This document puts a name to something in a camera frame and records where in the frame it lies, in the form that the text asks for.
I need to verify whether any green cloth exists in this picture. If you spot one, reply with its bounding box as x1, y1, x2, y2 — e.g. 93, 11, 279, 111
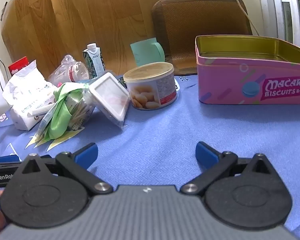
27, 81, 90, 152

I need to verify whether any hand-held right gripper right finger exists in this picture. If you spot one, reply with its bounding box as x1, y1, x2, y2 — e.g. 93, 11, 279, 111
180, 141, 280, 196

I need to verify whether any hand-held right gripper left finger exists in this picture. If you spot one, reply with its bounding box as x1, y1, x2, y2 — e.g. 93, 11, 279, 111
20, 142, 114, 197

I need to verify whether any white paper flour bag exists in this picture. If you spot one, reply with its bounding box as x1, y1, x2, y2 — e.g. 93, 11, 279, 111
2, 59, 59, 131

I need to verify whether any green and white milk carton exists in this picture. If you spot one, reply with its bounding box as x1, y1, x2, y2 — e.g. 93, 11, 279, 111
83, 43, 106, 79

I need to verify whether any white window frame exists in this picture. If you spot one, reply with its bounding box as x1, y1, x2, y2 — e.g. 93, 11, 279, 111
255, 0, 300, 53

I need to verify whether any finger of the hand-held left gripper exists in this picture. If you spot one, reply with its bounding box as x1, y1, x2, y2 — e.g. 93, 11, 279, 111
0, 155, 22, 167

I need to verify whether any red cereal box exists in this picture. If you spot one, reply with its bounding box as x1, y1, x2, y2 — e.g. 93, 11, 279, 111
8, 56, 30, 77

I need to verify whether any blue printed blanket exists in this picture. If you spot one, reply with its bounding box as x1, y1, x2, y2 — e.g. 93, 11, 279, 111
0, 74, 300, 240

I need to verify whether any teal plastic mug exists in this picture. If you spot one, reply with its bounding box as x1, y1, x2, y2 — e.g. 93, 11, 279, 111
130, 37, 165, 67

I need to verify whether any pink biscuit tin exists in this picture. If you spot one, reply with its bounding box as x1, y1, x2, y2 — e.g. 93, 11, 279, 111
195, 35, 300, 105

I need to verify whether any wooden board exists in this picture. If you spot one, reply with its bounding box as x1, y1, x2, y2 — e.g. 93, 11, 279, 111
1, 0, 170, 80

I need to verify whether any white square cotton pad pack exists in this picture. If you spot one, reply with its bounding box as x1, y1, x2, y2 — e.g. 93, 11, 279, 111
89, 72, 131, 130

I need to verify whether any clear crumpled plastic bag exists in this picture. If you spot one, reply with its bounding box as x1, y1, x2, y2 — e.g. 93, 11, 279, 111
48, 54, 90, 85

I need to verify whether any brown cabinet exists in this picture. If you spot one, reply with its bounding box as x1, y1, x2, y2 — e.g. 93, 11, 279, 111
151, 0, 253, 75

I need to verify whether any white cable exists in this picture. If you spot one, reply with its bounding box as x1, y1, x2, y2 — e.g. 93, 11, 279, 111
224, 0, 260, 36

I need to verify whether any clear cotton swab jar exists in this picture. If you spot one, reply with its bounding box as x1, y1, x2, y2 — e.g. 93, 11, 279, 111
65, 90, 97, 130

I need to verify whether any instant noodle cup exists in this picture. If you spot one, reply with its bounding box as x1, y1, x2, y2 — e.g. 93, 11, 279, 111
123, 62, 178, 110

